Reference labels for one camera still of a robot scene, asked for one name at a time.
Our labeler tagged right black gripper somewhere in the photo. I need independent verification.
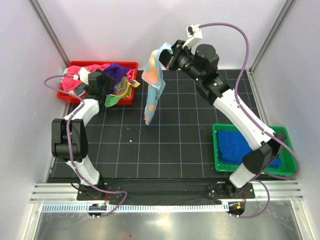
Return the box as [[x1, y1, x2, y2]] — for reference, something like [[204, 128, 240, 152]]
[[154, 40, 203, 84]]

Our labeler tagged pink towel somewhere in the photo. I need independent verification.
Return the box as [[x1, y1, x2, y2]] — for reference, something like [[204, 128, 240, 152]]
[[61, 63, 110, 92]]

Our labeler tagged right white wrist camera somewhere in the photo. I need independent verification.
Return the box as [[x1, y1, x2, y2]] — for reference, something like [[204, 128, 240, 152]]
[[183, 24, 203, 48]]

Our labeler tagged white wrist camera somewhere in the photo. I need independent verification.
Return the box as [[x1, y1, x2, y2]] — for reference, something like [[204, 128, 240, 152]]
[[183, 24, 203, 48], [73, 67, 91, 85]]

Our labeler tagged green plastic bin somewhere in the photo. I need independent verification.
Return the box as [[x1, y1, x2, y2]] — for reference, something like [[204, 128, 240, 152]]
[[211, 122, 300, 177]]

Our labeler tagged red plastic bin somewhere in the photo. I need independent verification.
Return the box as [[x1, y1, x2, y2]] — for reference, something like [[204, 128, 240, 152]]
[[56, 61, 138, 106]]

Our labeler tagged yellow patterned towel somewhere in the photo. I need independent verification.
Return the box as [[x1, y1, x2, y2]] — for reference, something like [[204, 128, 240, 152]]
[[110, 76, 140, 98]]

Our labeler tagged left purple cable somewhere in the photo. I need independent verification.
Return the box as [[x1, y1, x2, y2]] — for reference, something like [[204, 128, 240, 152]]
[[43, 75, 128, 218]]

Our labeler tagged purple cable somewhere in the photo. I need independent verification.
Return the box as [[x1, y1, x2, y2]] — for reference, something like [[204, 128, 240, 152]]
[[198, 22, 301, 219], [43, 75, 128, 218]]

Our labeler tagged perforated cable duct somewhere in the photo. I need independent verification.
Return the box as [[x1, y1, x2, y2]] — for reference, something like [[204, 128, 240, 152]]
[[41, 202, 229, 214]]

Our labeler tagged right aluminium frame post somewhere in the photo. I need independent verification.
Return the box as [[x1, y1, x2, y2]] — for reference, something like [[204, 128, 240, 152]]
[[249, 0, 297, 74]]

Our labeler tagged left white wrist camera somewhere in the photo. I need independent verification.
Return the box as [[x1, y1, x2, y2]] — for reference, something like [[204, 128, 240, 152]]
[[73, 67, 91, 85]]

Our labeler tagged pastel patterned towel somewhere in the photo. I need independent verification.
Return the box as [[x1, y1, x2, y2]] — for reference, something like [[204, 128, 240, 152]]
[[141, 42, 173, 126]]

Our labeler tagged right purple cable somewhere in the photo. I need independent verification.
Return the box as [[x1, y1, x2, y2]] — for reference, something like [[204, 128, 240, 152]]
[[198, 22, 301, 219]]

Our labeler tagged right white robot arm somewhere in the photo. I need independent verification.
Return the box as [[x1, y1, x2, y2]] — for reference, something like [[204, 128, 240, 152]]
[[159, 40, 287, 198]]

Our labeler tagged left aluminium frame post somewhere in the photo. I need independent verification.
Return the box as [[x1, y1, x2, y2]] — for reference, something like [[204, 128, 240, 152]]
[[28, 0, 70, 66]]

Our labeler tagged purple towel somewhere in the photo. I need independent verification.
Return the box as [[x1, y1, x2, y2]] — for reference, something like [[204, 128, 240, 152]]
[[103, 63, 135, 94]]

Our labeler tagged green towel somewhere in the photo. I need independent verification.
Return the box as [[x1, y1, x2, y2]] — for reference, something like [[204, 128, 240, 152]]
[[104, 95, 122, 108]]

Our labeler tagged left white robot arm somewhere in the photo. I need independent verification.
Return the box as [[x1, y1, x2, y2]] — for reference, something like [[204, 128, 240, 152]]
[[51, 67, 114, 200]]

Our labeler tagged aluminium frame post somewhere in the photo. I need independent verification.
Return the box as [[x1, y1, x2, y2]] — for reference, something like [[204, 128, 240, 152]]
[[28, 0, 70, 66], [249, 0, 297, 74]]

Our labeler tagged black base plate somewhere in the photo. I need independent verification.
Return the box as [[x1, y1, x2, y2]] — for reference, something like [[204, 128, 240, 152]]
[[76, 178, 256, 206]]

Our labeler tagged blue towel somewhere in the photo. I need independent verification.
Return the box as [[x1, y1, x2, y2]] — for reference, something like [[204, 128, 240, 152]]
[[216, 129, 283, 170]]

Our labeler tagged aluminium front rail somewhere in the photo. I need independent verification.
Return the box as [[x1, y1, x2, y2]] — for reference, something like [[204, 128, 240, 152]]
[[29, 180, 304, 203]]

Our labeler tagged black grid mat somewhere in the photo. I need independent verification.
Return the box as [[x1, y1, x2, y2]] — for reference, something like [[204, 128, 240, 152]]
[[47, 69, 286, 181]]

